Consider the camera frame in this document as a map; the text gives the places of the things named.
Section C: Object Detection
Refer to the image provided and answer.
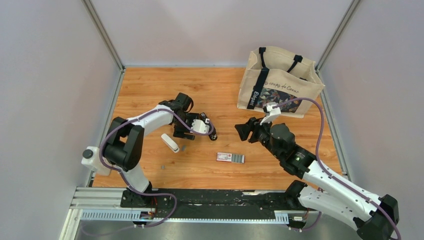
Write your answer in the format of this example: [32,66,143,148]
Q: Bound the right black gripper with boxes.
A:
[234,115,282,160]

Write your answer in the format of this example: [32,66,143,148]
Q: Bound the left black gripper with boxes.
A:
[173,113,201,141]

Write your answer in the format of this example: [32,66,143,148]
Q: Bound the white stapler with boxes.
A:
[160,133,180,153]

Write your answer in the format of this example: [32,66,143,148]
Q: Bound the black stapler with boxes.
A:
[208,121,218,141]

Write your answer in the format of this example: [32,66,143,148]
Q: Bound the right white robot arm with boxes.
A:
[234,117,399,240]

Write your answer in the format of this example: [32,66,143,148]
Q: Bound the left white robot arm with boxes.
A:
[97,92,216,208]

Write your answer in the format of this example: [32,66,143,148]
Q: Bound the red staple box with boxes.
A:
[216,152,245,164]

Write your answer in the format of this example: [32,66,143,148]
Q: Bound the beige floral tote bag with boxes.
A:
[237,46,325,118]

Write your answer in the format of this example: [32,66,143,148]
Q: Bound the white box with knob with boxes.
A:
[81,146,111,176]

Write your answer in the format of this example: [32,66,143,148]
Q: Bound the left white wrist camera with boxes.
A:
[191,112,211,134]

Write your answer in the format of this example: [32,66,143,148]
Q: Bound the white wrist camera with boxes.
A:
[260,102,281,126]
[191,112,211,134]

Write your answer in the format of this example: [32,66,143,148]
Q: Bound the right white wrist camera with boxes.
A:
[260,102,281,126]

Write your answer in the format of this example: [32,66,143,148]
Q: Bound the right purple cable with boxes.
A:
[271,97,402,240]

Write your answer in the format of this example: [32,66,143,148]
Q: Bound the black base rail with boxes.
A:
[120,188,311,229]

